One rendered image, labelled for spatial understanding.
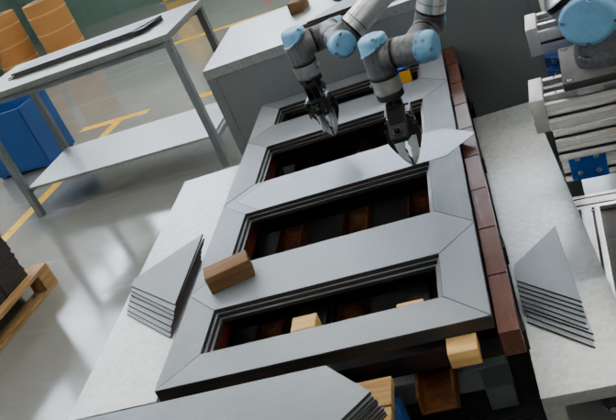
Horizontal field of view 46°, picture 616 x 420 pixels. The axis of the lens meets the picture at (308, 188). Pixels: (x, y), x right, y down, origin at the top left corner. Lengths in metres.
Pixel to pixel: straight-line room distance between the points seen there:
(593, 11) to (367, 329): 0.80
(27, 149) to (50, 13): 3.72
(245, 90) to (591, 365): 1.87
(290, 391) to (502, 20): 1.80
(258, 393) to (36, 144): 5.26
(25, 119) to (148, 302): 4.51
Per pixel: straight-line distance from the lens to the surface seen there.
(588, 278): 1.76
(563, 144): 1.91
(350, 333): 1.54
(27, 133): 6.57
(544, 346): 1.62
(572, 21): 1.64
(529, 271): 1.75
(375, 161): 2.14
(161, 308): 2.08
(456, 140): 2.10
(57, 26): 10.12
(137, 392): 1.89
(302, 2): 3.26
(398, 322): 1.51
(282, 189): 2.21
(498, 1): 2.84
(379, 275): 1.69
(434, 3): 1.85
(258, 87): 2.96
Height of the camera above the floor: 1.78
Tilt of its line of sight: 26 degrees down
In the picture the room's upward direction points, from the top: 24 degrees counter-clockwise
